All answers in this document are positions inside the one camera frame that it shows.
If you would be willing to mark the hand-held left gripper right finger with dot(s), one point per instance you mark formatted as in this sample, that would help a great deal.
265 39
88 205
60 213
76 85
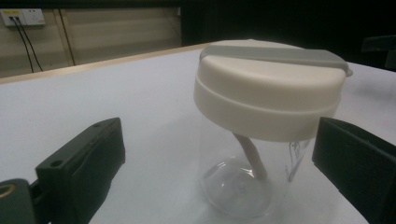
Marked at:
361 168

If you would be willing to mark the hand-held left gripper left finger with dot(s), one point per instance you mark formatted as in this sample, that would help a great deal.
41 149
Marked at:
77 174

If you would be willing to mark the white table mat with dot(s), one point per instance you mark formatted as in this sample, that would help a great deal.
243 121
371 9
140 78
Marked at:
124 93

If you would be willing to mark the white wall socket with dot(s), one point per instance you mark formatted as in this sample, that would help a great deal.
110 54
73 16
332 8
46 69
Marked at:
31 17

